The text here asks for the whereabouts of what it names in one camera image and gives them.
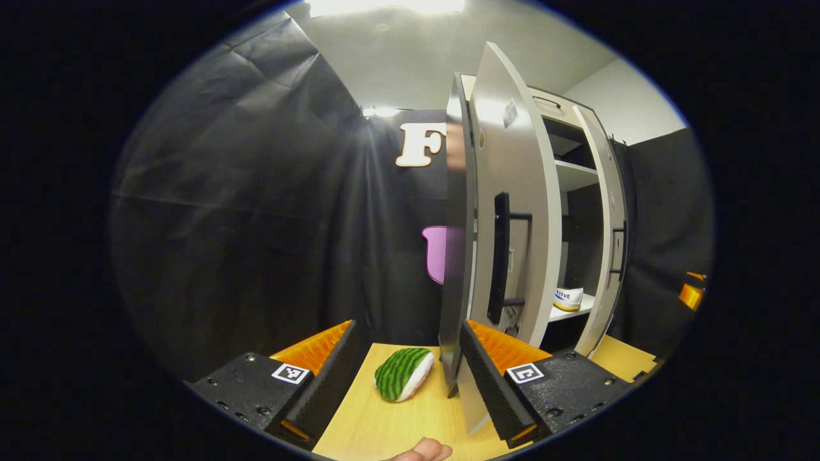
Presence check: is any white cabinet door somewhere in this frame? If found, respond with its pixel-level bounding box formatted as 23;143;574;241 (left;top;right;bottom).
572;104;630;357
458;42;564;436

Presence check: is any green watermelon plush toy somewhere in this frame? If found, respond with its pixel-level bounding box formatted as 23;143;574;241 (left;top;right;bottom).
373;346;435;403

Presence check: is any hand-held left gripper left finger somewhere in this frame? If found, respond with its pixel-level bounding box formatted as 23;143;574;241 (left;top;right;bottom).
184;318;373;451

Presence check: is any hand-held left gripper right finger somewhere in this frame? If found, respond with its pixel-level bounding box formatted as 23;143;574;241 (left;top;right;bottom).
458;318;636;450

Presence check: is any white cabinet drawer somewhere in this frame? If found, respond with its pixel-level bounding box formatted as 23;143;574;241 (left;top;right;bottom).
530;90;593;129

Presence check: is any ceiling light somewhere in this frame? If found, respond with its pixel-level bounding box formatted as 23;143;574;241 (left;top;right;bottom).
307;0;466;19

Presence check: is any white grey shoe cabinet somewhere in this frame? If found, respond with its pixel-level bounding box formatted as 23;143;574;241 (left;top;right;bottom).
439;72;632;398

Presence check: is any black backdrop cloth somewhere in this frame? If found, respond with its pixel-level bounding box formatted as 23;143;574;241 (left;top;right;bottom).
109;10;449;385
609;128;715;359

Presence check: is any white shoe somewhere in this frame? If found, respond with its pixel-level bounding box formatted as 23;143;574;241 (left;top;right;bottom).
553;287;585;312

